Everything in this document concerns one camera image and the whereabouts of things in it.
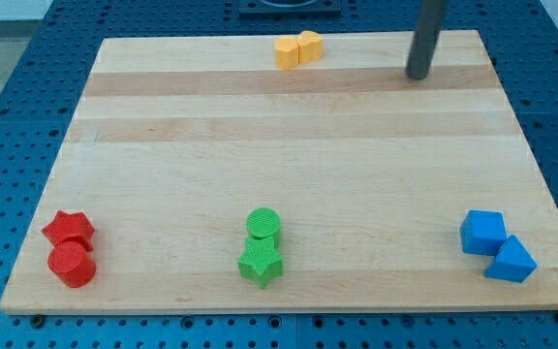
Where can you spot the wooden board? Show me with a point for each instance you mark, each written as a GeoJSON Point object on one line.
{"type": "Point", "coordinates": [175, 141]}

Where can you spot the green cylinder block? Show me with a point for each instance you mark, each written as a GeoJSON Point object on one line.
{"type": "Point", "coordinates": [264, 222]}

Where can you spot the green star block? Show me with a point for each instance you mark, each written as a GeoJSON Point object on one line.
{"type": "Point", "coordinates": [260, 262]}

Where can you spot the yellow block left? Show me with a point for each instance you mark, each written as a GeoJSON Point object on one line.
{"type": "Point", "coordinates": [286, 51]}

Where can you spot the yellow heart block right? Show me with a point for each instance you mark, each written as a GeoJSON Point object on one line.
{"type": "Point", "coordinates": [310, 46]}

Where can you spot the blue cube block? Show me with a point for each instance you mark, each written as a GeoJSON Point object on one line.
{"type": "Point", "coordinates": [482, 232]}

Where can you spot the red star block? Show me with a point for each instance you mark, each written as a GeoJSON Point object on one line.
{"type": "Point", "coordinates": [65, 227]}

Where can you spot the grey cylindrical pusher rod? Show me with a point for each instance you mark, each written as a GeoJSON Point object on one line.
{"type": "Point", "coordinates": [431, 17]}

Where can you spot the red cylinder block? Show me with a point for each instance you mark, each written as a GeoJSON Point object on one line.
{"type": "Point", "coordinates": [72, 264]}

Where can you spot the blue triangular block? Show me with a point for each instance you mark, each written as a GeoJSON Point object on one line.
{"type": "Point", "coordinates": [512, 263]}

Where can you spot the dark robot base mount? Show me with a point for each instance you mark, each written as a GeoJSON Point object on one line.
{"type": "Point", "coordinates": [251, 8]}

